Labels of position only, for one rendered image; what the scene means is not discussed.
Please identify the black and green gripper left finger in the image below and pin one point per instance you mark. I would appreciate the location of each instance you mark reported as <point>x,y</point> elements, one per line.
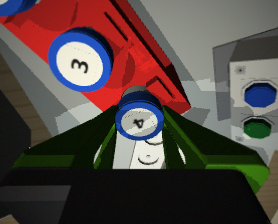
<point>76,147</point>

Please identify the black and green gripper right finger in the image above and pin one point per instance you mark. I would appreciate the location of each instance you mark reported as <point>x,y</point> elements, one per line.
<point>206,149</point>

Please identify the grey flat mat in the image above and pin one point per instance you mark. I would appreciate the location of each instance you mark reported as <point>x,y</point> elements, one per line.
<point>186,30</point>

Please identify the grey control panel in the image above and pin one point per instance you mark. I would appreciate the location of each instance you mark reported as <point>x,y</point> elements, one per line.
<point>252,86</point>

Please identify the red tube rack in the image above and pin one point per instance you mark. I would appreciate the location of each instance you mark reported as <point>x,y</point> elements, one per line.
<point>138,58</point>

